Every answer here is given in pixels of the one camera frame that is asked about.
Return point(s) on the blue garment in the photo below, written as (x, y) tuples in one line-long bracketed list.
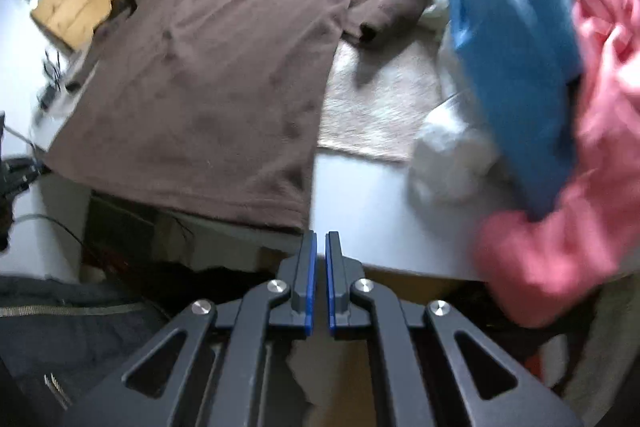
[(520, 82)]

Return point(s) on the brown shirt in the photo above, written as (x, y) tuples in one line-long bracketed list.
[(210, 82)]

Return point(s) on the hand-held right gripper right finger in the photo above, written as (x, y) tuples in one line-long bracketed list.
[(330, 277)]

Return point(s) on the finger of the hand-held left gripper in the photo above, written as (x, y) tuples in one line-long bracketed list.
[(20, 171)]

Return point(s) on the pink garment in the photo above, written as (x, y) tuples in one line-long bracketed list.
[(600, 157)]

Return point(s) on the white garment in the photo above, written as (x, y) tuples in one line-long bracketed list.
[(450, 157)]

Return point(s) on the plaid rug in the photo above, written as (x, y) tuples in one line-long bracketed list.
[(385, 107)]

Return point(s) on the dark zippered fabric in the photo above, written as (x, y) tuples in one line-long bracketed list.
[(75, 337)]

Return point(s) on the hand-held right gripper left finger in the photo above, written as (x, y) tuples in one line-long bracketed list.
[(311, 277)]

